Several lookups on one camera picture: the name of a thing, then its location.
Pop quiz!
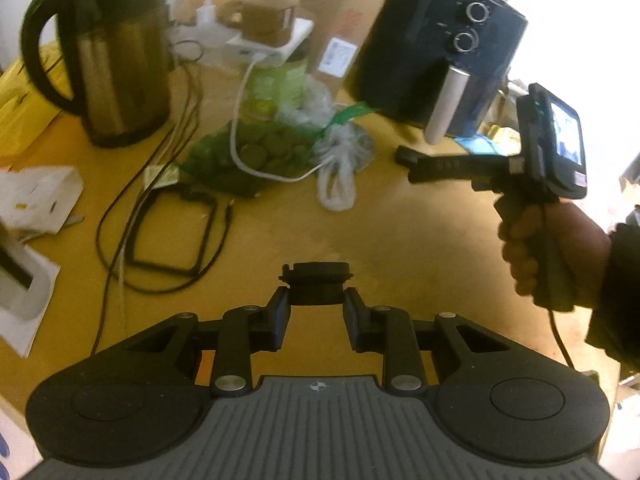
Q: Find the white cable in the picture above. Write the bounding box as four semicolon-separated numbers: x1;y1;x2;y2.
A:
229;52;332;182

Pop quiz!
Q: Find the yellow paper envelope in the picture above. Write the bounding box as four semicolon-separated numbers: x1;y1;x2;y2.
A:
0;41;67;162

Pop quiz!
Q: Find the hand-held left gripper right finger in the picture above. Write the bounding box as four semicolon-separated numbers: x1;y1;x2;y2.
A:
342;287;507;394

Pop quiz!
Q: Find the blue wipes packet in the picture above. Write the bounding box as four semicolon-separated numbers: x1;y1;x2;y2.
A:
454;134;497;154

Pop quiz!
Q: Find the person's right forearm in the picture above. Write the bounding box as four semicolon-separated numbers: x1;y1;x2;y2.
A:
584;220;640;377

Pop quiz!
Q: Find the green can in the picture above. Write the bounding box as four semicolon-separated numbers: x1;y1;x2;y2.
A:
242;56;309;124

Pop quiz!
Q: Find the steel electric kettle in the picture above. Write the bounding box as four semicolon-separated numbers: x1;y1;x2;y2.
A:
20;0;177;149

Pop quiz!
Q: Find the white power bank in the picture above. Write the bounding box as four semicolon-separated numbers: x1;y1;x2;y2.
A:
224;16;314;62

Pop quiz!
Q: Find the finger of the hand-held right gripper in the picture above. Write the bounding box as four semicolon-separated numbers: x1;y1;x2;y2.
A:
396;145;511;171
406;169;509;192

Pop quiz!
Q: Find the white paper packaging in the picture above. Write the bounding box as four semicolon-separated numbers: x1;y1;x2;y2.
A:
0;234;62;358

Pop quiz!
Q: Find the small brown box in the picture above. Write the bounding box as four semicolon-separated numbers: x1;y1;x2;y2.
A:
239;0;297;47

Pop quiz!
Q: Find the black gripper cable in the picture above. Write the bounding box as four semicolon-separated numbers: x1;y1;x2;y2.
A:
548;309;584;374

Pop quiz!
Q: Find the green bag of dark discs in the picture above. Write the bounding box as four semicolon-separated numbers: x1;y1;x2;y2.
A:
176;119;327;197

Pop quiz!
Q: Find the black cable loop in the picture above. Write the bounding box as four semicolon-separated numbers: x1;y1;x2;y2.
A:
126;187;219;277

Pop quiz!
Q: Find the person's right hand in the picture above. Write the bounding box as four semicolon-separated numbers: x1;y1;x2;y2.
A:
498;200;613;307

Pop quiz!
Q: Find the clear plastic bag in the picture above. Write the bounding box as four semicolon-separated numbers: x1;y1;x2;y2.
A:
284;74;377;212

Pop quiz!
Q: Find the black air fryer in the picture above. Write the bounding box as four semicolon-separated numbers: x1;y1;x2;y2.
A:
344;0;529;144

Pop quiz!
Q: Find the small green sachet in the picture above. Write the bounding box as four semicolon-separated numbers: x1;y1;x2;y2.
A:
144;164;179;189

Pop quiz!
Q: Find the tall cardboard carton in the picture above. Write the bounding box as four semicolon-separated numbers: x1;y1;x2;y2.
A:
304;0;407;79

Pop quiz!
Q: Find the yellow wipes packet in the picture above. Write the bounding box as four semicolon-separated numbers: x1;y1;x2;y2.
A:
486;124;522;144

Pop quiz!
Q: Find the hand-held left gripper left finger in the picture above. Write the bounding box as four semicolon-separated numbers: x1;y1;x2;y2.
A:
125;286;292;397

